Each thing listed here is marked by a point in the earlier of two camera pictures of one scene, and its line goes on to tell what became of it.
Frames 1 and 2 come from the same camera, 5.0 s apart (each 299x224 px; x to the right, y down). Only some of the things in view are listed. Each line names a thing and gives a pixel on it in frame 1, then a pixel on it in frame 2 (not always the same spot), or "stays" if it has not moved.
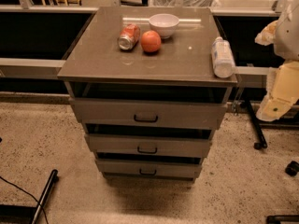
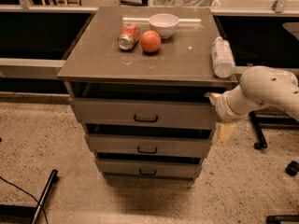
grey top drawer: [166, 113] stays
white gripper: [288, 36] to [222, 108]
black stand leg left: [45, 194] stays
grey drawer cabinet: [142, 83] stays
